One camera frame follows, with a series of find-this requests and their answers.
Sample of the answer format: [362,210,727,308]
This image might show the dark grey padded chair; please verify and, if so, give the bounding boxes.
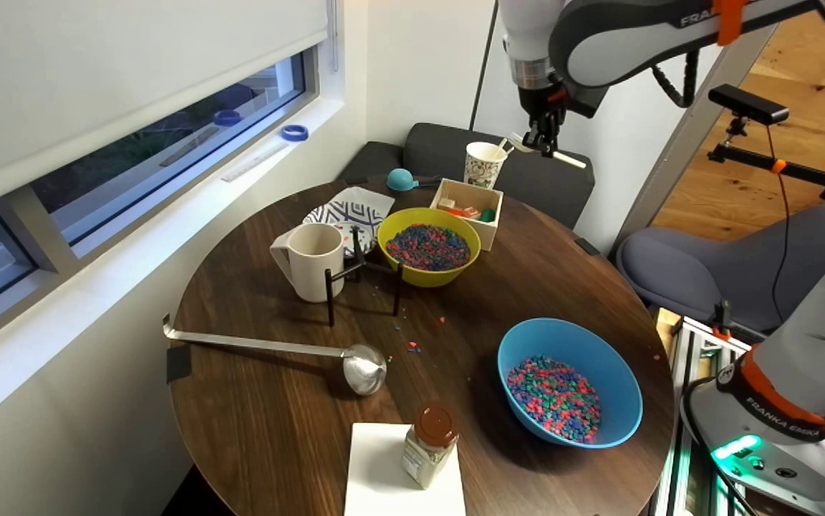
[339,120,600,232]

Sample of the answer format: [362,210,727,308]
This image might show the black wire stand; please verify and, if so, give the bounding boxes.
[320,225,408,329]

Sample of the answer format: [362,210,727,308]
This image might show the white paper cup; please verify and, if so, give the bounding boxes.
[462,137,514,189]

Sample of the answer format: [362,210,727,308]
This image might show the blue ring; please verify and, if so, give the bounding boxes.
[276,120,312,146]

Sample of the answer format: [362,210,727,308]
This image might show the metal ladle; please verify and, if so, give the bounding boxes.
[160,315,393,400]

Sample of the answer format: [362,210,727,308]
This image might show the white roller blind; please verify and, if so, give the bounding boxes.
[0,0,333,222]

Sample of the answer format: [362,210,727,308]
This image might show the blue patterned white cloth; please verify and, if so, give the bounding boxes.
[300,183,399,253]

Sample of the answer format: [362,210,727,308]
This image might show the aluminium frame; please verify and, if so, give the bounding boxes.
[654,304,754,516]

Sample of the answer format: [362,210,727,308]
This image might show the black camera on stand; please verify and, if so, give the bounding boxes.
[706,81,825,218]

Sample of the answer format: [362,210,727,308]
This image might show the colourful beads in yellow bowl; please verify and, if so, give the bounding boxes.
[383,225,477,272]

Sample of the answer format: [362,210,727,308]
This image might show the beige ceramic pitcher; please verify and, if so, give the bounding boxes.
[270,222,350,308]

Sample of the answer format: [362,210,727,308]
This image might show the black tape patch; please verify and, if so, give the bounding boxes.
[163,341,196,388]

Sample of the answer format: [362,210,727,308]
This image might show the white square paper napkin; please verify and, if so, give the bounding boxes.
[342,418,471,516]

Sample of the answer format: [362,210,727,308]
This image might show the blue plastic bowl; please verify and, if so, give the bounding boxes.
[495,315,647,453]

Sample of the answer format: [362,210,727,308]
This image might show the white wooden box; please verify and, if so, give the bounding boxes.
[428,176,507,256]

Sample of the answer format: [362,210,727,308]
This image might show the small teal round object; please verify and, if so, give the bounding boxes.
[383,166,421,195]

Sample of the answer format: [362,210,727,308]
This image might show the yellow plastic bowl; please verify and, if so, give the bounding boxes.
[375,205,484,289]

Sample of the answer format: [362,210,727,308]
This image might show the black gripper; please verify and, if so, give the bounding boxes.
[517,81,577,157]

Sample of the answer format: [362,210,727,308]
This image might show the light grey office chair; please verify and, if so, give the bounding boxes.
[613,197,825,339]

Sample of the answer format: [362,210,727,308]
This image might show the spice jar brown lid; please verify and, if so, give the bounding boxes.
[396,400,465,494]

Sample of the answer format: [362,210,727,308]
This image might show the colourful beads in blue bowl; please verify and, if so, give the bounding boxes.
[504,357,608,444]

